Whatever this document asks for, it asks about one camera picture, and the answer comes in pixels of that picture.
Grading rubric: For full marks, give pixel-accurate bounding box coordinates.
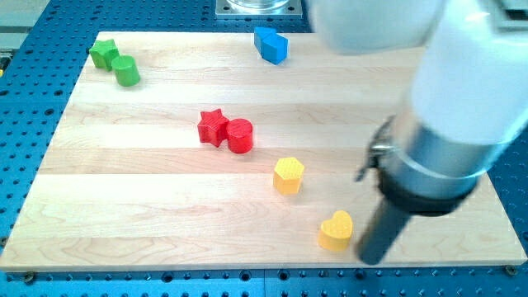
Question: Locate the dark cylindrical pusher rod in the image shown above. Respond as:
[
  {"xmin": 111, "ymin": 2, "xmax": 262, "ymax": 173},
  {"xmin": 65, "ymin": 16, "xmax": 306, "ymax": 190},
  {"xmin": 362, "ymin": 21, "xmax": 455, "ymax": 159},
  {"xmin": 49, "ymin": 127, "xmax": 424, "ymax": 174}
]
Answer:
[{"xmin": 356, "ymin": 199, "xmax": 411, "ymax": 265}]

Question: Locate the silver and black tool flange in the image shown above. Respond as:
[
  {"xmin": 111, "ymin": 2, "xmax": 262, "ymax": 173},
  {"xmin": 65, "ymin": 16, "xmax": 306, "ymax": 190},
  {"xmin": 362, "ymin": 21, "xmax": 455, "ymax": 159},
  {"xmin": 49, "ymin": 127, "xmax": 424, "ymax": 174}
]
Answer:
[{"xmin": 356, "ymin": 109, "xmax": 506, "ymax": 217}]

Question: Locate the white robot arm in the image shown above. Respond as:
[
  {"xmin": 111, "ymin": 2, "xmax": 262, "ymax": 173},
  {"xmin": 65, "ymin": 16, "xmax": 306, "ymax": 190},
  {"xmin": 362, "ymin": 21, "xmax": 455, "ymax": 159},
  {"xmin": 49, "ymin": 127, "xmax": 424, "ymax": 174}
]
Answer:
[{"xmin": 309, "ymin": 1, "xmax": 527, "ymax": 265}]

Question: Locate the yellow hexagon block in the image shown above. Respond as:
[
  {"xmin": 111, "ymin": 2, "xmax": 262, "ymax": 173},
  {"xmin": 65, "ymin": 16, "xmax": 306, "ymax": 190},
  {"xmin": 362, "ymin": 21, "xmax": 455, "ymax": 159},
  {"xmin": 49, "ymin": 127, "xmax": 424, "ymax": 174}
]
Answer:
[{"xmin": 273, "ymin": 157, "xmax": 304, "ymax": 195}]

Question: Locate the yellow heart block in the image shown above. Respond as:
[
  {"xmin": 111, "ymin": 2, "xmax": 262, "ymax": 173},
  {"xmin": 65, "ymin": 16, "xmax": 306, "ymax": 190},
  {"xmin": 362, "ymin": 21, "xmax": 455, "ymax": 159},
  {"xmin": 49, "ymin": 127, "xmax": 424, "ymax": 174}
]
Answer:
[{"xmin": 318, "ymin": 210, "xmax": 353, "ymax": 252}]

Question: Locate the red cylinder block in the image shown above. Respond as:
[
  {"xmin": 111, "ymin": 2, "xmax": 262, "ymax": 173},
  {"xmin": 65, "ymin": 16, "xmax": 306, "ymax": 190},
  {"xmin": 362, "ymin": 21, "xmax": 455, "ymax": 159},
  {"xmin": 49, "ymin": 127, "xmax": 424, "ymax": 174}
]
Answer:
[{"xmin": 226, "ymin": 118, "xmax": 253, "ymax": 153}]

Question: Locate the red star block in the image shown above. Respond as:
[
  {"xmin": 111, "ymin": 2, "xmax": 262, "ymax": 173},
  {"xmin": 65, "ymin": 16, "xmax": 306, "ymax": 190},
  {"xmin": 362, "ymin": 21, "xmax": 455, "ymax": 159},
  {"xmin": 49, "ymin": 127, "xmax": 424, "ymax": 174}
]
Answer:
[{"xmin": 197, "ymin": 109, "xmax": 229, "ymax": 147}]

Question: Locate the blue pentagon block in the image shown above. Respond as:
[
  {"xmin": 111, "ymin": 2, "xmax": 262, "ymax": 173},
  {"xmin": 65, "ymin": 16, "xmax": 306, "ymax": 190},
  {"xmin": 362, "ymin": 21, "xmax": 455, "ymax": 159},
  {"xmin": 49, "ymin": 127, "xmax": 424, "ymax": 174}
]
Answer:
[{"xmin": 260, "ymin": 34, "xmax": 289, "ymax": 65}]

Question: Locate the wooden board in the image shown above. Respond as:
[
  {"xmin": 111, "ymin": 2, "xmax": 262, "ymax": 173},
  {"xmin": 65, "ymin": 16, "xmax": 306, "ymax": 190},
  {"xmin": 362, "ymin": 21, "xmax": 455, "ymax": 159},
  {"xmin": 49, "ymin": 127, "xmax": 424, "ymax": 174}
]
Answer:
[{"xmin": 0, "ymin": 31, "xmax": 528, "ymax": 273}]

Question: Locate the blue block behind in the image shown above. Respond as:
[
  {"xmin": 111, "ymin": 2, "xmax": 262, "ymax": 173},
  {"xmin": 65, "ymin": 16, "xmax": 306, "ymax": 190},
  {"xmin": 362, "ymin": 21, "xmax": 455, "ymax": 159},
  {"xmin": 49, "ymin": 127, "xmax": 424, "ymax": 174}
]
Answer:
[{"xmin": 253, "ymin": 26, "xmax": 276, "ymax": 52}]

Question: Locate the green cylinder block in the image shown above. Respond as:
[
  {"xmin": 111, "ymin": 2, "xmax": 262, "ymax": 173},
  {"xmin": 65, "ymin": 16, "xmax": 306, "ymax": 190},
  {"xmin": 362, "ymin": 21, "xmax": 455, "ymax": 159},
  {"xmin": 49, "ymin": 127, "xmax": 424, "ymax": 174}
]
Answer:
[{"xmin": 111, "ymin": 55, "xmax": 140, "ymax": 87}]

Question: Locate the green star block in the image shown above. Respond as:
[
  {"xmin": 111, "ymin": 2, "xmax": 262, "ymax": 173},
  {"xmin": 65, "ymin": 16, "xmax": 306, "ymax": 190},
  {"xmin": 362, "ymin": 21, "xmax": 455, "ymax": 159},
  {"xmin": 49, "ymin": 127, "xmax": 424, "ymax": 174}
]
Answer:
[{"xmin": 89, "ymin": 39, "xmax": 120, "ymax": 71}]

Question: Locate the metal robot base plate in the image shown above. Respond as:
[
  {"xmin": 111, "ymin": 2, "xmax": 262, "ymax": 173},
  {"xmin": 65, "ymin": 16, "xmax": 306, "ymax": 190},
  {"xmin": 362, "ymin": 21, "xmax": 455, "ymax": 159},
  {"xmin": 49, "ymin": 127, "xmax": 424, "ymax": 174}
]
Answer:
[{"xmin": 215, "ymin": 0, "xmax": 303, "ymax": 18}]

